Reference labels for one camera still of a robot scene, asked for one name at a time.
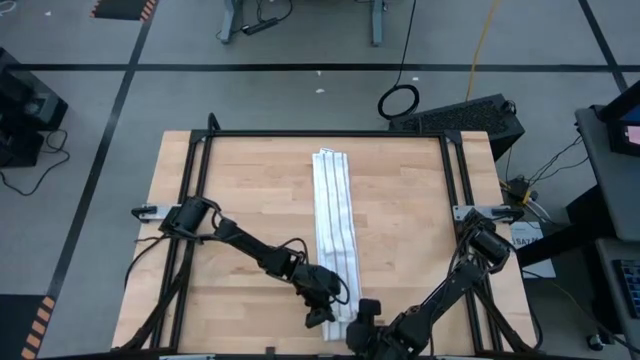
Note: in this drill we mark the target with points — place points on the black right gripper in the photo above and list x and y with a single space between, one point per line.
380 335

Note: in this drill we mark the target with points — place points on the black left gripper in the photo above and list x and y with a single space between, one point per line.
317 287

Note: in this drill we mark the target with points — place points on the white towel with red stripes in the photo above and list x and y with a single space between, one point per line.
336 240

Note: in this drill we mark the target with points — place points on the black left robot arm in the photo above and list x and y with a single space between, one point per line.
240 242

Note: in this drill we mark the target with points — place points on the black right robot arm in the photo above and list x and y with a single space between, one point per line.
450 295

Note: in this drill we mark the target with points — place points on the white paper sheet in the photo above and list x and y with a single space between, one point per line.
542 265

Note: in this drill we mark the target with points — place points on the black box with yellow plug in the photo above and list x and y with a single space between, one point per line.
517 190

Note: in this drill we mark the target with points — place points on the black caster wheel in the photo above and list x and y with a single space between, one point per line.
595 342

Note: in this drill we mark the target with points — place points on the black perforated computer tower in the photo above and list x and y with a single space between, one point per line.
460 117

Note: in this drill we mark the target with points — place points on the grey desk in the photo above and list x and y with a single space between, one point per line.
615 190
607 300

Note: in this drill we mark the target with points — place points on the black keyboard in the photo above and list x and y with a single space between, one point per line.
630 287

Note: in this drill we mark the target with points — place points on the black power strip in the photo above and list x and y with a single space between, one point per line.
260 26

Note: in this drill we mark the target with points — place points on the black mat orange-striped edge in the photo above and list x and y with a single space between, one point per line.
120 9
20 325

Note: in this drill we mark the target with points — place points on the black monitor with lit screen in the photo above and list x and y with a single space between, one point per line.
625 135

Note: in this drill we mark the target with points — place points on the black metal table frame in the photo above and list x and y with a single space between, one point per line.
250 133

